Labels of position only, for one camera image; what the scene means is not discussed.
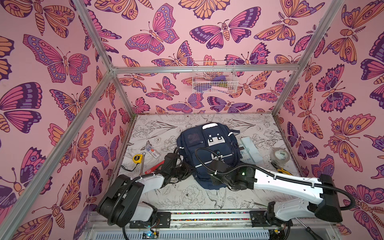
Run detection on red thin booklet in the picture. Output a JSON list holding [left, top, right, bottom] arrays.
[[145, 161, 165, 175]]

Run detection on navy blue student backpack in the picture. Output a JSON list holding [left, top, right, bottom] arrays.
[[177, 123, 242, 190]]

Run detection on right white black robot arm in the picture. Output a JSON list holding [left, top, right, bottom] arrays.
[[203, 160, 356, 223]]

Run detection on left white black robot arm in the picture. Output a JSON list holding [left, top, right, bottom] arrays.
[[96, 152, 195, 228]]

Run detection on id card badge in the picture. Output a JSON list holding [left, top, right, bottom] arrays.
[[141, 140, 161, 159]]

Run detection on clear plastic pouch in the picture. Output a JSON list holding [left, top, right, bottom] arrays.
[[239, 137, 263, 165]]

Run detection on silver wrench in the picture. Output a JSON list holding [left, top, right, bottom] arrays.
[[140, 153, 146, 175]]

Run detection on yellow tape measure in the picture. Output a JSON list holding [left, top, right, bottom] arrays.
[[133, 154, 144, 165]]

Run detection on clear tape roll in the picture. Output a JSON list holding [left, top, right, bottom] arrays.
[[270, 148, 291, 167]]

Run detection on yellow handled pliers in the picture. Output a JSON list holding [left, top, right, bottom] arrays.
[[271, 162, 293, 176]]

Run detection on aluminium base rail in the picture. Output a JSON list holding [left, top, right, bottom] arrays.
[[81, 209, 343, 240]]

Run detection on white wire wall basket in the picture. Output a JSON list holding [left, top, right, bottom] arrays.
[[191, 64, 239, 94]]

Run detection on black handled screwdriver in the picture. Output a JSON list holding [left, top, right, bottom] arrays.
[[296, 218, 324, 240]]

